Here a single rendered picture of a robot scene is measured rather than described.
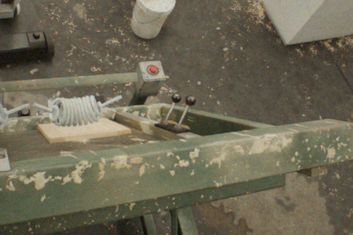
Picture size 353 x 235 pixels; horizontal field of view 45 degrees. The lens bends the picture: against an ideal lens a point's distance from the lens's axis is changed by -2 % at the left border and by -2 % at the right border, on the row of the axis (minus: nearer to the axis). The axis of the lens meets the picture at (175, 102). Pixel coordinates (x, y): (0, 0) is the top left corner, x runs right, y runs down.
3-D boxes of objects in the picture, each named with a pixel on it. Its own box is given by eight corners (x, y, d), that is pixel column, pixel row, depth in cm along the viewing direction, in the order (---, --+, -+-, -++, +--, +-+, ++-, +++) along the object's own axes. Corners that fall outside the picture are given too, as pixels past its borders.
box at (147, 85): (151, 78, 243) (160, 60, 228) (156, 96, 238) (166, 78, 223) (131, 79, 238) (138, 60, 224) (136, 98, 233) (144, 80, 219)
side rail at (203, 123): (173, 125, 221) (172, 104, 219) (327, 174, 120) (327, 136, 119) (162, 127, 218) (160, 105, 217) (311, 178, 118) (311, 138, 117)
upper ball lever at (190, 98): (178, 132, 148) (194, 97, 149) (183, 134, 144) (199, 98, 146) (169, 128, 146) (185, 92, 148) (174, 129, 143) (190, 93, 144)
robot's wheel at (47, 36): (41, 42, 321) (42, 25, 305) (47, 41, 323) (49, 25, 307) (47, 64, 314) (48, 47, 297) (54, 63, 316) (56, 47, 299)
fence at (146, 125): (125, 119, 210) (125, 111, 210) (223, 156, 123) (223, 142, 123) (115, 120, 208) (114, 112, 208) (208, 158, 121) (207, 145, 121)
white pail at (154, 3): (156, 11, 372) (173, -28, 334) (169, 38, 361) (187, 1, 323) (122, 15, 359) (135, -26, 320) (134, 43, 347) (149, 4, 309)
